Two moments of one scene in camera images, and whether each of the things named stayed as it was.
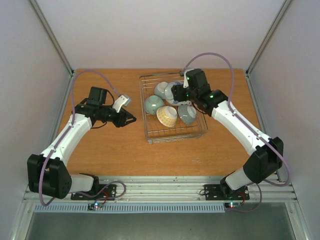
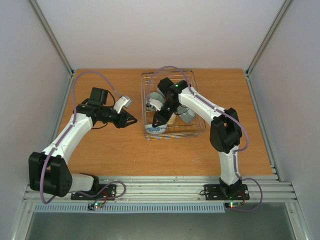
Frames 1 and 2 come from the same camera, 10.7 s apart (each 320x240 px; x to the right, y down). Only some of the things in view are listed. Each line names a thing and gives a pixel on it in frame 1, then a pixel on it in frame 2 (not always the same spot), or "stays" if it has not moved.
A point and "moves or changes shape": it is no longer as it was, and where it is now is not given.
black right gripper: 179,93 to 164,111
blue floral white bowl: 168,94 moves or changes shape
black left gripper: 124,115 stays
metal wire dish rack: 166,120 stays
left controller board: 92,206 stays
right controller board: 232,204 stays
